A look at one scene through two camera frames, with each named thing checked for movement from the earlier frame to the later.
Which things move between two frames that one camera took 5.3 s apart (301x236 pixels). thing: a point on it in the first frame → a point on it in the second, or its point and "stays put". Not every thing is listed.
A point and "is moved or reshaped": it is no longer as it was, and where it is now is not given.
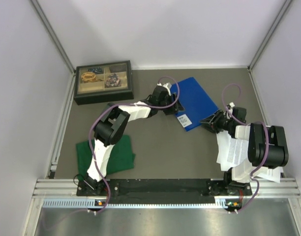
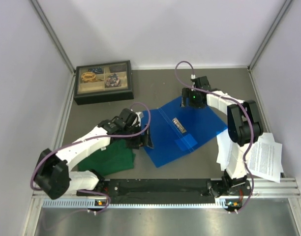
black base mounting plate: (163, 191) stays put
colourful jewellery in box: (112, 80) stays put
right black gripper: (212, 126) → (186, 93)
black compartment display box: (103, 82) stays put
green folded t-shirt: (121, 158) stays put
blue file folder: (196, 103) is moved or reshaped
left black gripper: (175, 106) → (140, 140)
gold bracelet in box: (89, 76) stays put
